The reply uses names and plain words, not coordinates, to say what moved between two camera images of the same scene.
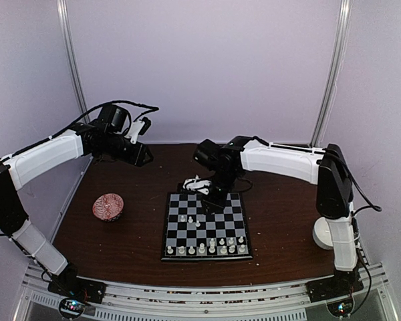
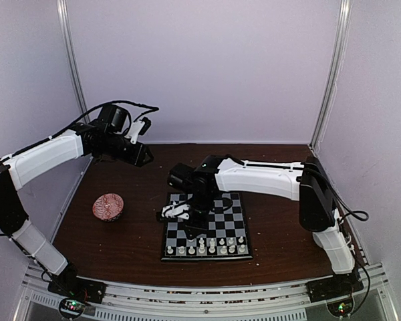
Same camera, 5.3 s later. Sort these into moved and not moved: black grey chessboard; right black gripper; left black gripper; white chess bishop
Moved: right black gripper
Not moved: left black gripper; white chess bishop; black grey chessboard
